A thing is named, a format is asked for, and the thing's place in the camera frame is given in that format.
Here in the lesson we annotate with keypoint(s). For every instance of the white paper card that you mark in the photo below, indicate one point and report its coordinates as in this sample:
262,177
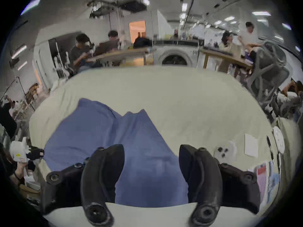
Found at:
251,145

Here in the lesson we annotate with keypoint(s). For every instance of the white round disc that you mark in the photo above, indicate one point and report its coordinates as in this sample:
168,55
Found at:
278,137

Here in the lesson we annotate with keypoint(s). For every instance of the person's left hand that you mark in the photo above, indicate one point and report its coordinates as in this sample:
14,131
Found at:
23,170

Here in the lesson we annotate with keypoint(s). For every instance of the white washing machine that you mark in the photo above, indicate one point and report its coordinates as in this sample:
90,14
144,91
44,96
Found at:
176,53

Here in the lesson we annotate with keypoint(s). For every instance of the pink printed sheet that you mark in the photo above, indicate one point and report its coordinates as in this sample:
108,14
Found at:
261,177

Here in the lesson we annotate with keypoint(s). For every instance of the grey office chair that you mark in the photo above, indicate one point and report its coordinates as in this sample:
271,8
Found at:
269,70

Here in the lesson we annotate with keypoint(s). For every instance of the blue printed sheet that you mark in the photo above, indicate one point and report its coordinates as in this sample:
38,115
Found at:
273,183

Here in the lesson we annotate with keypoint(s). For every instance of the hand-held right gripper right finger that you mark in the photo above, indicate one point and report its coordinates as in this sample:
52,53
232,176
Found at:
203,174

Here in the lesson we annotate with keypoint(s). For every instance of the white hand controller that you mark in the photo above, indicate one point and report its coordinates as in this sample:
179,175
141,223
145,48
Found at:
224,150

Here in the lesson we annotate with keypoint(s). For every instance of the bed with beige sheet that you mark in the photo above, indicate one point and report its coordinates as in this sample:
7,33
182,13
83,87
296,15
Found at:
189,98

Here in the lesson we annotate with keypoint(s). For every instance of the wooden table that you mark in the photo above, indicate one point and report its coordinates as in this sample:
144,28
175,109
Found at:
224,55
118,53

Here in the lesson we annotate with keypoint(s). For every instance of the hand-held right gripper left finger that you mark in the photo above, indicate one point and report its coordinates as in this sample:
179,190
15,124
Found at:
94,178

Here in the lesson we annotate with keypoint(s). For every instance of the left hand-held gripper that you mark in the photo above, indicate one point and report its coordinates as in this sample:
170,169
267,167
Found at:
18,150

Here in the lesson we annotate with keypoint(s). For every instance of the blue shirt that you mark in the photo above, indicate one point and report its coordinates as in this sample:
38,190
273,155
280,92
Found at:
142,150

